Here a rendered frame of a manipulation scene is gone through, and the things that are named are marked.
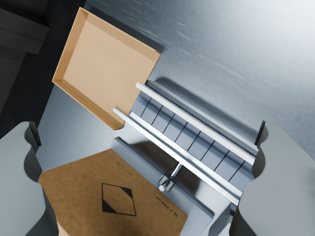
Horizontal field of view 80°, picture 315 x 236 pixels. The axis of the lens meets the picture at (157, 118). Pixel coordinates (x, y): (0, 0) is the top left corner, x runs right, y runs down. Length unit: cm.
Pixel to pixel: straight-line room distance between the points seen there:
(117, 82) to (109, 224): 39
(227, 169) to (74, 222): 33
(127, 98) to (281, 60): 41
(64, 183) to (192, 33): 47
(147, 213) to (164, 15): 51
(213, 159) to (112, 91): 36
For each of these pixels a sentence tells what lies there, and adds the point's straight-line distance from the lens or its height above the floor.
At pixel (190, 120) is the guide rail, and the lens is 43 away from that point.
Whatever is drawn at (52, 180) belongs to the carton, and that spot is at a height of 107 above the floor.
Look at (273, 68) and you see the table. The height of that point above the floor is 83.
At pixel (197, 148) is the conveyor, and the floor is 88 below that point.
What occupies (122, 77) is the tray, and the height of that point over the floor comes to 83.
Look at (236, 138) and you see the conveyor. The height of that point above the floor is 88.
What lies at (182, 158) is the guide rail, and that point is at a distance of 40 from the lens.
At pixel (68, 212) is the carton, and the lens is 42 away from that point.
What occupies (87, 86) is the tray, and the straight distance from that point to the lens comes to 69.
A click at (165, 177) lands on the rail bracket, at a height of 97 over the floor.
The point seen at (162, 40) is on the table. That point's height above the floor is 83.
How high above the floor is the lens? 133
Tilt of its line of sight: 66 degrees down
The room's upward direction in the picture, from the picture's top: 100 degrees counter-clockwise
